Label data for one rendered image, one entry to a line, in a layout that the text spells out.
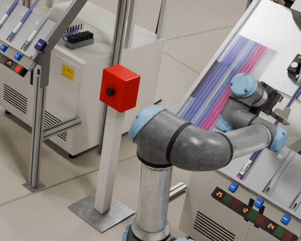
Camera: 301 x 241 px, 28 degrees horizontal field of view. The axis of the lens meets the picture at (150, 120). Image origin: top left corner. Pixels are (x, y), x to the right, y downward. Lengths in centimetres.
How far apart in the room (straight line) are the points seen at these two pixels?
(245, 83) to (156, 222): 49
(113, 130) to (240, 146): 122
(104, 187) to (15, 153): 69
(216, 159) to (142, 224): 35
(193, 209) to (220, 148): 134
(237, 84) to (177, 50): 311
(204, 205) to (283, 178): 69
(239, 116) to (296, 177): 42
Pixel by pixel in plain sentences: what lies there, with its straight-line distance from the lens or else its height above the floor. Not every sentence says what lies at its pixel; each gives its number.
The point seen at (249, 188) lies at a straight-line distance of 214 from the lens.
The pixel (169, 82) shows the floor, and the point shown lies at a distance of 437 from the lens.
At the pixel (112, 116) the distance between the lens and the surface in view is 270.
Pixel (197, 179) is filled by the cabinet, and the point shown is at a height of 38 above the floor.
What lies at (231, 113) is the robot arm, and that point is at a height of 107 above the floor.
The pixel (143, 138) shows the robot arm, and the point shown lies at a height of 113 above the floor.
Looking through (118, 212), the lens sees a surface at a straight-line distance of 304.
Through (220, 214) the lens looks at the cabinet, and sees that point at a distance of 272.
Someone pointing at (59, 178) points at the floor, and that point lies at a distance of 323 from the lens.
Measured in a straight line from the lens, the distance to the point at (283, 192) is 214.
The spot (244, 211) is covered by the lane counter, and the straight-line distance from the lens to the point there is 215.
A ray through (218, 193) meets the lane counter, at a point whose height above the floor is 66.
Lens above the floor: 193
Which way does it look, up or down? 30 degrees down
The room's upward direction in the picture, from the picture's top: 10 degrees clockwise
